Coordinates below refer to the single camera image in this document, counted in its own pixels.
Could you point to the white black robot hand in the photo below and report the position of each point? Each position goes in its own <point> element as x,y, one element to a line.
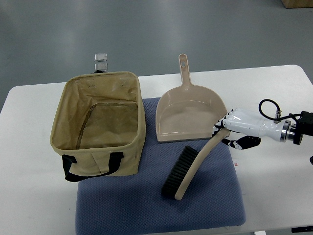
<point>253,125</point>

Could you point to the pink hand broom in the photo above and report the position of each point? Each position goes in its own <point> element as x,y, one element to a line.
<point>187,166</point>

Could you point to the yellow fabric bag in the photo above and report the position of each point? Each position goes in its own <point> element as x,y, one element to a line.
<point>99,128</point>

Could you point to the pink dustpan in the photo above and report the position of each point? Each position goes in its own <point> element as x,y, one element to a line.
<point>189,111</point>

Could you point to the blue cushion mat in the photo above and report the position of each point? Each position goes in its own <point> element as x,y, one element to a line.
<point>134,205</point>

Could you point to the black table control panel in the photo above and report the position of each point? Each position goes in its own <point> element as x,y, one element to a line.
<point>302,229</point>

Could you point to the cardboard box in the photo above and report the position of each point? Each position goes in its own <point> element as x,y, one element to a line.
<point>289,4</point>

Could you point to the lower metal floor plate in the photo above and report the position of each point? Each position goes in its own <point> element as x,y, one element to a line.
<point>101,66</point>

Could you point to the metal floor plate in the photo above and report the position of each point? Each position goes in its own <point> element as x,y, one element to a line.
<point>101,66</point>
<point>99,57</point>

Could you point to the upper metal floor plate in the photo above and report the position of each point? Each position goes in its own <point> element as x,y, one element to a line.
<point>99,57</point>

